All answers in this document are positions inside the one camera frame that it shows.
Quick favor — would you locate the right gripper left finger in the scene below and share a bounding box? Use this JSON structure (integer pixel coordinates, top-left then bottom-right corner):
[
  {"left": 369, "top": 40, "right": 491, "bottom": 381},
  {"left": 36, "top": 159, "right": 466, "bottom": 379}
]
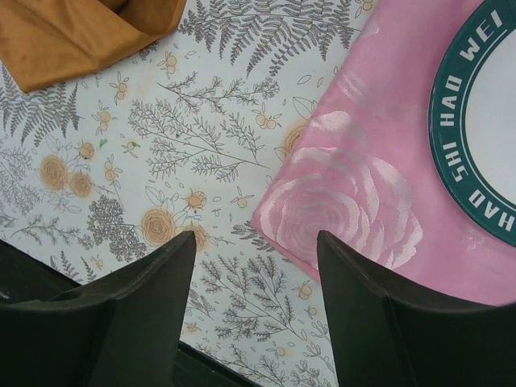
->
[{"left": 0, "top": 230, "right": 198, "bottom": 387}]

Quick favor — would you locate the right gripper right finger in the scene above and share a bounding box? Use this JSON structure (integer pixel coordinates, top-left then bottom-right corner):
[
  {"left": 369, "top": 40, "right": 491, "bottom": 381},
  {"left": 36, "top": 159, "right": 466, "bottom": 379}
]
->
[{"left": 317, "top": 231, "right": 515, "bottom": 386}]

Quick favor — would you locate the orange brown cloth napkin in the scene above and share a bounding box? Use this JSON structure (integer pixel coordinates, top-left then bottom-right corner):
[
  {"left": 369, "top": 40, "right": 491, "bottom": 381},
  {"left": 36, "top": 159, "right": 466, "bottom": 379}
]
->
[{"left": 1, "top": 1, "right": 185, "bottom": 93}]

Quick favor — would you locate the floral tablecloth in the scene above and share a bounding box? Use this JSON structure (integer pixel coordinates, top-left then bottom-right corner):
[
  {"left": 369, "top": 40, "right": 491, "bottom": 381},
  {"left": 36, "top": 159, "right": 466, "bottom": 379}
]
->
[{"left": 1, "top": 1, "right": 373, "bottom": 386}]

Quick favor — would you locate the pink floral placemat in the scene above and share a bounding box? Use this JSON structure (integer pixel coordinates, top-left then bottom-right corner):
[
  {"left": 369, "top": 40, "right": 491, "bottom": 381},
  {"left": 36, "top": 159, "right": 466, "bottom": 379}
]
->
[{"left": 252, "top": 1, "right": 515, "bottom": 305}]

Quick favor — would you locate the white plate blue rim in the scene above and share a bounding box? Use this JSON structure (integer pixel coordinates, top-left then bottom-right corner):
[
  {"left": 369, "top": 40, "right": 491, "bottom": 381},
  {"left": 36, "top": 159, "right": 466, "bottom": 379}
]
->
[{"left": 428, "top": 1, "right": 515, "bottom": 245}]

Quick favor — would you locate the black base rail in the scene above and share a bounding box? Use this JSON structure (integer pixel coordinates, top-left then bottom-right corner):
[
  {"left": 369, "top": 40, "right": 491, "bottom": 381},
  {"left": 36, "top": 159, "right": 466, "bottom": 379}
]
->
[{"left": 0, "top": 239, "right": 259, "bottom": 387}]

